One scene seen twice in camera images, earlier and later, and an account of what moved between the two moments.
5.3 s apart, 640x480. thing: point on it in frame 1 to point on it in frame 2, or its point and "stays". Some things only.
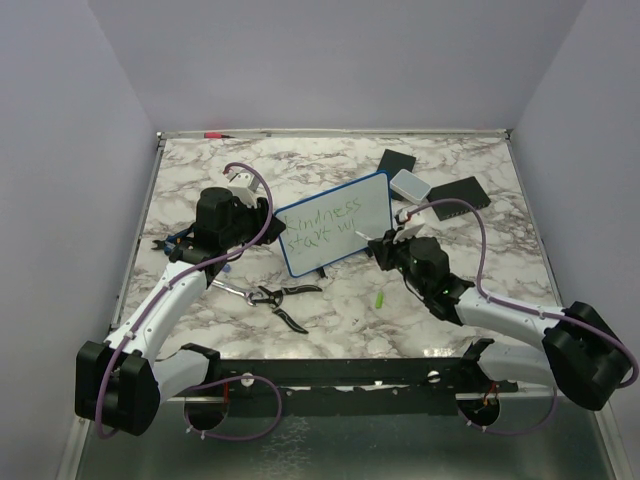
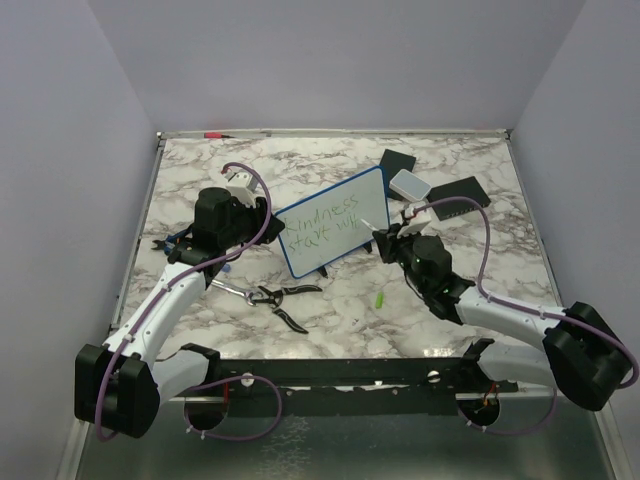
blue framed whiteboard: [328, 226] stays
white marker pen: [364, 236] to [367, 224]
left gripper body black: [250, 221] stays
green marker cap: [379, 300] stays
